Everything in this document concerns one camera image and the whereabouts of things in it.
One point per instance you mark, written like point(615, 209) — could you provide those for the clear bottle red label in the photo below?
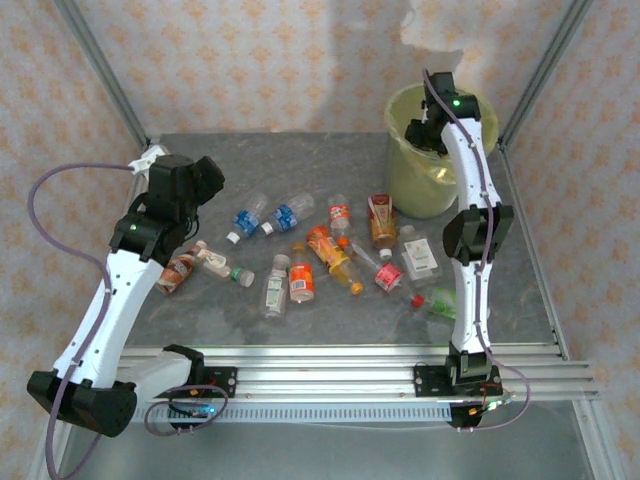
point(389, 276)

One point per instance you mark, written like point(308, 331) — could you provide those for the yellow-green translucent bin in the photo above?
point(420, 190)

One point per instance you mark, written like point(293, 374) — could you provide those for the amber tea bottle red label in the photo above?
point(382, 222)

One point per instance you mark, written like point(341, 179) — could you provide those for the clear bottle green cap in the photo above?
point(220, 262)

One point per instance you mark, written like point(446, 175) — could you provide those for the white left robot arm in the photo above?
point(115, 310)

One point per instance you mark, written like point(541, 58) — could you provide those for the aluminium rail beam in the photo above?
point(325, 372)

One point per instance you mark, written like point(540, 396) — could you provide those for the flat clear bottle white label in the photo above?
point(419, 255)

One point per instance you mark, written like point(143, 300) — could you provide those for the orange juice bottle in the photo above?
point(327, 250)

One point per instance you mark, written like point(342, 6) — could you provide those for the aluminium frame post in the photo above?
point(100, 70)
point(545, 70)

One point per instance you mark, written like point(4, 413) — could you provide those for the clear bottle blue label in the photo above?
point(285, 216)
point(245, 219)

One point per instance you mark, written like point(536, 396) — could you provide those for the small circuit board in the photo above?
point(492, 406)
point(197, 412)

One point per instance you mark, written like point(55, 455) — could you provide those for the black clamp bracket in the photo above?
point(462, 417)
point(182, 426)

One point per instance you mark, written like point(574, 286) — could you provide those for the squat bottle orange label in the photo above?
point(301, 280)

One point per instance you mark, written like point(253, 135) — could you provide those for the clear bottle green label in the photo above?
point(442, 302)

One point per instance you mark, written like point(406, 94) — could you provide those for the aluminium table side rail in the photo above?
point(530, 240)
point(140, 182)

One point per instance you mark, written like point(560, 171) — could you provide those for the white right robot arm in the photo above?
point(470, 165)

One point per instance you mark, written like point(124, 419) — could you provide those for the clear bottle orange-red label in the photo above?
point(340, 212)

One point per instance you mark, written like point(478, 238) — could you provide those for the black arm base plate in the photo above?
point(225, 380)
point(430, 380)

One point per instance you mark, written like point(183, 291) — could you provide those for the clear bottle white-green label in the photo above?
point(274, 295)

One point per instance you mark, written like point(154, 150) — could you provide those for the brown label drink bottle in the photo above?
point(175, 272)

